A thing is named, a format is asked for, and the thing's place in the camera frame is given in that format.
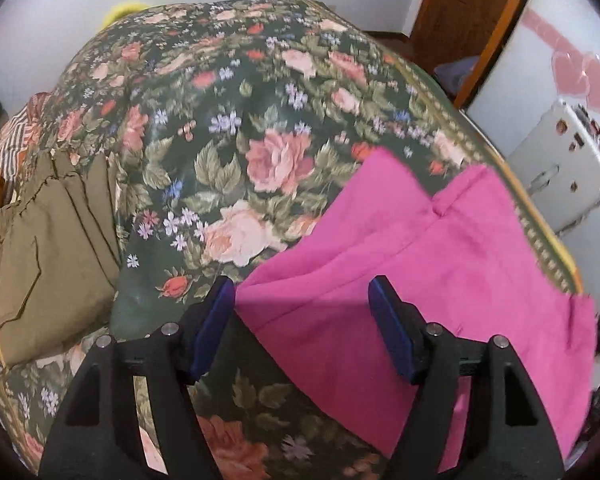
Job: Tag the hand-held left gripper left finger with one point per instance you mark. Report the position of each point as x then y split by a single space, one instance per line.
212 330

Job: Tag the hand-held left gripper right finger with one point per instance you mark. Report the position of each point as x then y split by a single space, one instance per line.
392 330

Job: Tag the pink pants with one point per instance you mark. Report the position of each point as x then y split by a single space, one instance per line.
430 260

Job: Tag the olive green pants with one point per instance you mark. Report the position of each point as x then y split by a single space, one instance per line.
55 260

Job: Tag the dark floral blanket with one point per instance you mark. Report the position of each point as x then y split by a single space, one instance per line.
260 110

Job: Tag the white appliance with stickers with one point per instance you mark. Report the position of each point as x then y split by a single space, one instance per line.
555 170

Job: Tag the bluish purple bag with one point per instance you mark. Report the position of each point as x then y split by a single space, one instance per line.
455 75

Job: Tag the striped cloth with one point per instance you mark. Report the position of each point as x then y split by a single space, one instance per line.
25 130

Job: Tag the white sliding door pink hearts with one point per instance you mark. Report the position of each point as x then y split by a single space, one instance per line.
520 60

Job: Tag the yellow foam tube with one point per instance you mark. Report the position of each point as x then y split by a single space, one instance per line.
125 11

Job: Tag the brown wooden door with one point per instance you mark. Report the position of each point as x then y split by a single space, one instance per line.
460 5

